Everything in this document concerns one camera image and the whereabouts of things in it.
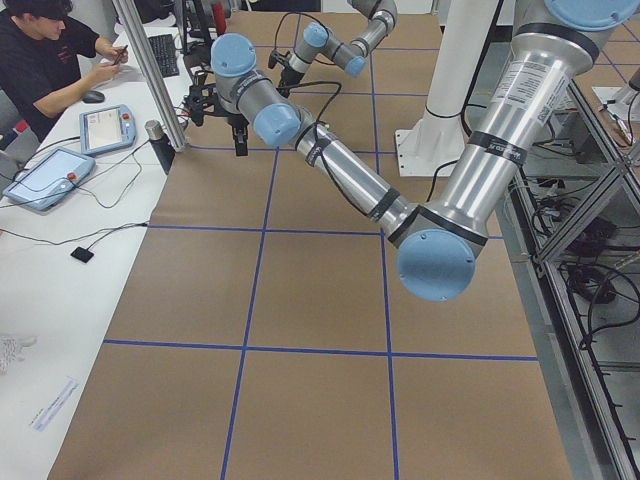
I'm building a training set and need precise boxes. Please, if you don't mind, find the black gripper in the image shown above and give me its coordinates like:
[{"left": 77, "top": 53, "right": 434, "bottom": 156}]
[
  {"left": 227, "top": 114, "right": 249, "bottom": 156},
  {"left": 277, "top": 67, "right": 303, "bottom": 93}
]

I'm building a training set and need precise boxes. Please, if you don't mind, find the aluminium frame post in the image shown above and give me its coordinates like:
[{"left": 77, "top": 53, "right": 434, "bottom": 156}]
[{"left": 112, "top": 0, "right": 187, "bottom": 152}]

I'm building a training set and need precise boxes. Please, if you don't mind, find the far teach pendant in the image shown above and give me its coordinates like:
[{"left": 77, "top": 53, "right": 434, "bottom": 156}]
[{"left": 79, "top": 104, "right": 137, "bottom": 156}]

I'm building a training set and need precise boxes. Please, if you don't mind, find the teach pendant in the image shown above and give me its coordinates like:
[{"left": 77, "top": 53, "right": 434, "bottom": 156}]
[
  {"left": 79, "top": 104, "right": 137, "bottom": 156},
  {"left": 3, "top": 147, "right": 96, "bottom": 212}
]

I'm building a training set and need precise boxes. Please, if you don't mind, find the aluminium frame rack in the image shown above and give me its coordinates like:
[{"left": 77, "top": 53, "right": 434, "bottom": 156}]
[{"left": 505, "top": 68, "right": 639, "bottom": 479}]

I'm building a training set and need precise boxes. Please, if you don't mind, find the black keyboard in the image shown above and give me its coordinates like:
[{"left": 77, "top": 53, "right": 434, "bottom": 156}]
[{"left": 148, "top": 34, "right": 179, "bottom": 78}]

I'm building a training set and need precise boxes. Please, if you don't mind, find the small black puck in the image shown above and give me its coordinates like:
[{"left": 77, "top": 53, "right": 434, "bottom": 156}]
[{"left": 70, "top": 246, "right": 94, "bottom": 263}]

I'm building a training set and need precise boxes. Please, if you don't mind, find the seated person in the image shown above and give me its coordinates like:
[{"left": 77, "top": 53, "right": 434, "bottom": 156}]
[{"left": 1, "top": 0, "right": 128, "bottom": 141}]

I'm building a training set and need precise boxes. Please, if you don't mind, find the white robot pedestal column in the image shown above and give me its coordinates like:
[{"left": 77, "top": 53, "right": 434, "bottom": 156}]
[{"left": 395, "top": 0, "right": 502, "bottom": 177}]

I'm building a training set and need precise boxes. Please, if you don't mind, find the near teach pendant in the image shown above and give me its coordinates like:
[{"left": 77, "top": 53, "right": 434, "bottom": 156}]
[{"left": 3, "top": 147, "right": 96, "bottom": 212}]

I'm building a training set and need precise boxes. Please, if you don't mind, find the computer mouse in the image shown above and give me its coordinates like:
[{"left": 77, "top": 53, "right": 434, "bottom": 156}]
[{"left": 82, "top": 90, "right": 105, "bottom": 104}]

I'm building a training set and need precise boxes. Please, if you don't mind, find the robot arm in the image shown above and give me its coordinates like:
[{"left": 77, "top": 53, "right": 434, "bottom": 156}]
[
  {"left": 211, "top": 1, "right": 639, "bottom": 302},
  {"left": 268, "top": 0, "right": 398, "bottom": 97}
]

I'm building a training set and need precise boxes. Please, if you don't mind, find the brown paper table mat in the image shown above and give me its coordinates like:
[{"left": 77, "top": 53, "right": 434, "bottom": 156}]
[{"left": 47, "top": 10, "right": 576, "bottom": 480}]

